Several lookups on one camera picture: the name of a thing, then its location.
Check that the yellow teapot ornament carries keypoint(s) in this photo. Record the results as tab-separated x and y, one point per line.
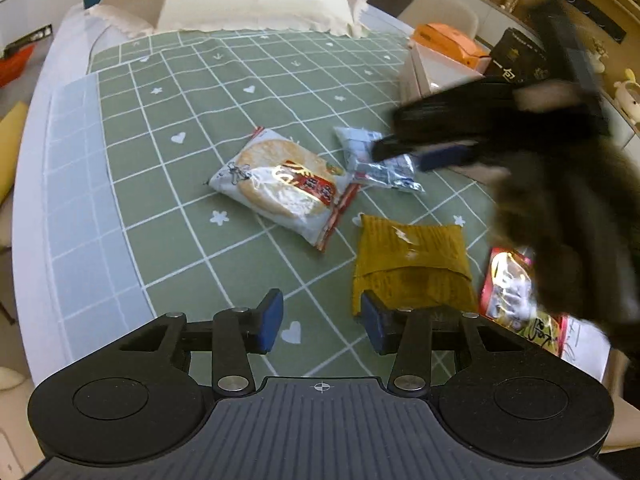
629	92

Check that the yellow cushion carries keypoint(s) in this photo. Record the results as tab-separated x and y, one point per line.
12	155

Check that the red plastic basket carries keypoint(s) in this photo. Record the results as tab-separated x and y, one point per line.
15	65

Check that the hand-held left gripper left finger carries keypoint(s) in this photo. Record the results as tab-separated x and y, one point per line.
267	320

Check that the black light strip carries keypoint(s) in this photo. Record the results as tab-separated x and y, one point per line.
590	7

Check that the white rice cracker packet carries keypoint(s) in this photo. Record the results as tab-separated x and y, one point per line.
270	185

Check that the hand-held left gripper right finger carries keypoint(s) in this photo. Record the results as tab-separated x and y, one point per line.
372	322

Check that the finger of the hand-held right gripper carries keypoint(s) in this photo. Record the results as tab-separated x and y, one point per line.
445	156
392	149

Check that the black snack bag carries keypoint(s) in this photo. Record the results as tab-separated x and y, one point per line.
515	55

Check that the pink cardboard box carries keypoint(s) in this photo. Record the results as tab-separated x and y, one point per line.
435	67

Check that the yellow snack packet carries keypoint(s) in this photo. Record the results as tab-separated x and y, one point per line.
410	255

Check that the green checkered tablecloth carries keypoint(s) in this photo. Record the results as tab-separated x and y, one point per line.
175	240

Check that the person's right hand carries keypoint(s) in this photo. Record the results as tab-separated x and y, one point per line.
545	97

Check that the orange cardboard box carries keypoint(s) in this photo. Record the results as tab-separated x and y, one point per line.
450	40

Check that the cream vase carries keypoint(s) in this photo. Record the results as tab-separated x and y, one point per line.
599	52

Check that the silver blue snack packet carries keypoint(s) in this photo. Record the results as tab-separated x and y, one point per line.
390	176

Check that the large red snack packet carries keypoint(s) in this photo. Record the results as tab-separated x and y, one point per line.
505	285

